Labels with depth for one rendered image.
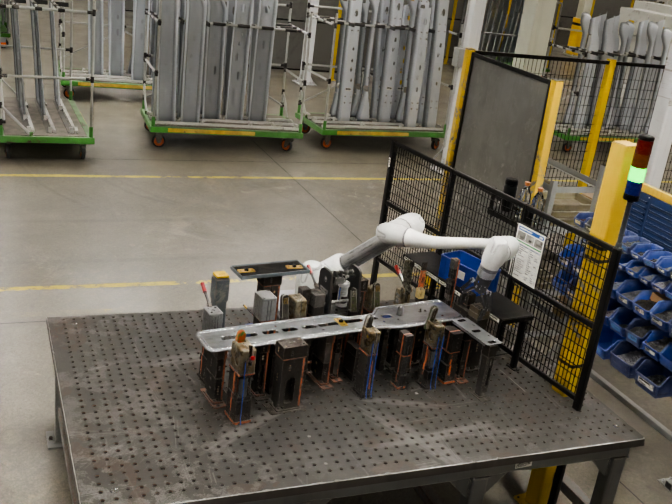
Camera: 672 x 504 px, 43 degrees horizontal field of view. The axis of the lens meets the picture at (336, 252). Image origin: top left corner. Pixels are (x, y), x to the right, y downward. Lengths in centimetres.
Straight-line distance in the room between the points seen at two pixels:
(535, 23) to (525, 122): 543
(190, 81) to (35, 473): 681
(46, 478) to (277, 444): 143
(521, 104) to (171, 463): 374
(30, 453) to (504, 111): 388
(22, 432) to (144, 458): 156
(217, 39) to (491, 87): 512
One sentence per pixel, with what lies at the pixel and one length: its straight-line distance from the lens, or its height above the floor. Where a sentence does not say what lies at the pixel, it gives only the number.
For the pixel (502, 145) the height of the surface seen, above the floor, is 143.
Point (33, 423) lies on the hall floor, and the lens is 510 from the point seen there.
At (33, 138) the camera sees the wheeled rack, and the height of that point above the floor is 26.
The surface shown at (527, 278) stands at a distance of 453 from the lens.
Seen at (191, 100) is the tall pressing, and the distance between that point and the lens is 1072.
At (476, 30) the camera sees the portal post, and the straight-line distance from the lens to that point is 1078.
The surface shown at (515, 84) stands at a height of 187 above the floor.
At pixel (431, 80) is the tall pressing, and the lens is 1202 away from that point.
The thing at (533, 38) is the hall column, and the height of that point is 173.
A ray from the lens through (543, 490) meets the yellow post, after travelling 481.
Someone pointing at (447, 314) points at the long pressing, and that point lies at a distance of 438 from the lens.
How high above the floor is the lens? 276
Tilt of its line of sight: 21 degrees down
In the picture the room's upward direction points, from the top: 8 degrees clockwise
